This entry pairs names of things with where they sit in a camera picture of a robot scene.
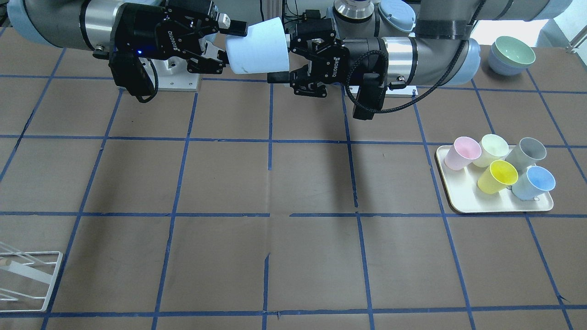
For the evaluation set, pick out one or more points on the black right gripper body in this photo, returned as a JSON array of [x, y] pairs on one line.
[[143, 28]]

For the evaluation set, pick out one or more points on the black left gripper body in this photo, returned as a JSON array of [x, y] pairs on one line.
[[362, 54]]

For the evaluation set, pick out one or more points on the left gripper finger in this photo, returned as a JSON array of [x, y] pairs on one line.
[[314, 40], [302, 82]]

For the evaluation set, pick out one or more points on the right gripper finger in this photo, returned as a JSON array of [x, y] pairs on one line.
[[214, 22], [212, 60]]

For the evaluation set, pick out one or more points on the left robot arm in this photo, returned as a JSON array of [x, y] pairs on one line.
[[440, 51]]

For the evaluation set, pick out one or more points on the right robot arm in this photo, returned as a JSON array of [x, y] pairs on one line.
[[76, 24]]

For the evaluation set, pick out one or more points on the pink plastic cup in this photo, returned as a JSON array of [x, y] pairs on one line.
[[464, 151]]

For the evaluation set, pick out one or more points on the pale cream plastic cup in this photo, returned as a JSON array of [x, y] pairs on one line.
[[493, 148]]

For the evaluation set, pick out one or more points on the yellow plastic cup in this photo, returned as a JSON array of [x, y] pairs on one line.
[[499, 175]]

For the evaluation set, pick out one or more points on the grey plastic cup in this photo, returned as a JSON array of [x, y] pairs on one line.
[[527, 152]]

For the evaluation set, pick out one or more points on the light blue plastic cup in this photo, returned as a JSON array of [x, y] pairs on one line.
[[535, 181]]

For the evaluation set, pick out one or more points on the green and blue stacked bowls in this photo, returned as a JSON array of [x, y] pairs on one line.
[[510, 56]]

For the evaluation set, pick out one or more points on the cream plastic tray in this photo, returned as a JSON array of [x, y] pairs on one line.
[[465, 197]]

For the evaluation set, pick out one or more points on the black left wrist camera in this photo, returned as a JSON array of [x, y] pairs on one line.
[[370, 94]]

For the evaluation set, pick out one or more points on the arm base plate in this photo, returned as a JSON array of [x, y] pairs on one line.
[[408, 92], [173, 74]]

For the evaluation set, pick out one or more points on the white wire cup rack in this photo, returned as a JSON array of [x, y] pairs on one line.
[[28, 279]]

